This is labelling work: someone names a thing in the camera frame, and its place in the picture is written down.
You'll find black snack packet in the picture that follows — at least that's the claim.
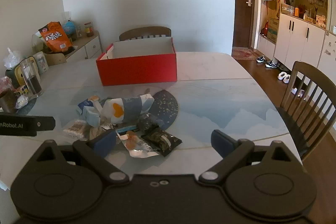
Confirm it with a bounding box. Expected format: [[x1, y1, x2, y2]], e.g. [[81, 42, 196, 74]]
[[136, 113, 164, 132], [142, 127, 183, 157]]

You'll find red cardboard box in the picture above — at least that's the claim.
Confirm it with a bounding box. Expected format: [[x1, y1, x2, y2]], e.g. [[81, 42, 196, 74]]
[[96, 37, 178, 86]]

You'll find blue globe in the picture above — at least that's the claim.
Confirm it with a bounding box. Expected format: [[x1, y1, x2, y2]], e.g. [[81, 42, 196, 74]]
[[62, 20, 76, 38]]

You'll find white printed tissue roll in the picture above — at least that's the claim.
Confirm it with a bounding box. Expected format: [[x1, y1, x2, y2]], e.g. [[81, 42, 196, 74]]
[[33, 51, 49, 75]]

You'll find brown cup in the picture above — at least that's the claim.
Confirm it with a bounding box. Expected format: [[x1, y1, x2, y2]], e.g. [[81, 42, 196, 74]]
[[0, 89, 17, 113]]

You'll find clear cotton swab packet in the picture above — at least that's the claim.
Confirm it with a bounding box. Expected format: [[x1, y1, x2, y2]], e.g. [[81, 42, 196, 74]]
[[63, 119, 90, 139]]

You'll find white marble desktop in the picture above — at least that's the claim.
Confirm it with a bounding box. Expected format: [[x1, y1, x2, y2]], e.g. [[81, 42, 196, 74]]
[[0, 52, 302, 193]]

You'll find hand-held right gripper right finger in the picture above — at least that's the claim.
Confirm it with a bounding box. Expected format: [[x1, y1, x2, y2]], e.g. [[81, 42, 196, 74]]
[[198, 130, 293, 184]]

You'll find small blue white packet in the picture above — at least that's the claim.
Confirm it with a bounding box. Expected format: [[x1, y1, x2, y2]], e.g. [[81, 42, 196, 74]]
[[77, 99, 95, 115], [84, 106, 102, 127]]

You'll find clear plastic bag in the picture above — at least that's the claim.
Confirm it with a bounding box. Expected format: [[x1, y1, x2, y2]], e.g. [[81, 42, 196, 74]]
[[4, 48, 24, 68]]

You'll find dark wooden chair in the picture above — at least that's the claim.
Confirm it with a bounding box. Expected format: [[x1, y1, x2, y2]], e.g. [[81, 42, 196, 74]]
[[119, 26, 172, 42], [276, 61, 336, 161]]

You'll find white sausage packet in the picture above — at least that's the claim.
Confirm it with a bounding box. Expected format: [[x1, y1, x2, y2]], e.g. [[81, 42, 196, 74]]
[[115, 131, 160, 159]]

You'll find glass with dark drink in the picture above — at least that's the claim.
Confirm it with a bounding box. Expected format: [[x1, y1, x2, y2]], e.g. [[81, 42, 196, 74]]
[[20, 59, 44, 98]]

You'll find white sideboard cabinet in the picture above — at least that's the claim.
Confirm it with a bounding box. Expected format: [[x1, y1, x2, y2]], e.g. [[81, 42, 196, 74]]
[[64, 30, 103, 60]]

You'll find green white cardboard box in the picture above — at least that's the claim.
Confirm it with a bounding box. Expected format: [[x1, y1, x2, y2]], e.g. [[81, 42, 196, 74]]
[[267, 18, 279, 42]]

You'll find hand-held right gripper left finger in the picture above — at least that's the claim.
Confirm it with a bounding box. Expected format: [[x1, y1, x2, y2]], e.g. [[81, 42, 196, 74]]
[[35, 130, 130, 184]]

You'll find colourful puzzle cube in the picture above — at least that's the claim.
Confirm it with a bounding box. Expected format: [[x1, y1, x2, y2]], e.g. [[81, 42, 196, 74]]
[[14, 85, 29, 97]]

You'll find white fridge with magnets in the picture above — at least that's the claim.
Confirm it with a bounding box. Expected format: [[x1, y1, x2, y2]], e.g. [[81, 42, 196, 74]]
[[316, 0, 336, 88]]

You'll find patterned door rug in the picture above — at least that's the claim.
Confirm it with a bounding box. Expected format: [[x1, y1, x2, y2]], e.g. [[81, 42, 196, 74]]
[[232, 48, 259, 61]]

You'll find green yellow case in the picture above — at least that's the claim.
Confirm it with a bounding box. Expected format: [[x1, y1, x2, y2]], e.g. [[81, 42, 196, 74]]
[[5, 56, 40, 83]]

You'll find orange snack bag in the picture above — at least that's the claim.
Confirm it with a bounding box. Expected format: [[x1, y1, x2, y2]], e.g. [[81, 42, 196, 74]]
[[38, 21, 73, 53]]

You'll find jar with red lid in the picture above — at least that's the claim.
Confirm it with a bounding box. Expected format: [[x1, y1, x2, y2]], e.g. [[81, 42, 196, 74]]
[[84, 22, 94, 38]]

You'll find lower white cabinet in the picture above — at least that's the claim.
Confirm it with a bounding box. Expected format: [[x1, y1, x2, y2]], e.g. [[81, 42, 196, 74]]
[[257, 13, 327, 69]]

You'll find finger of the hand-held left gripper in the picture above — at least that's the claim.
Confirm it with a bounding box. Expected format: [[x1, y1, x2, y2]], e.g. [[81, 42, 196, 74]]
[[0, 113, 56, 137]]

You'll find flat black packet blue stripe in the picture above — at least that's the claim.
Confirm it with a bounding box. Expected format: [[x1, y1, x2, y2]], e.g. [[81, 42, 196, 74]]
[[115, 123, 140, 134]]

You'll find white packet with orange heart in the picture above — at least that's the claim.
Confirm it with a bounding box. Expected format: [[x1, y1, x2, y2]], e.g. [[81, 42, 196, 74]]
[[101, 94, 155, 125]]

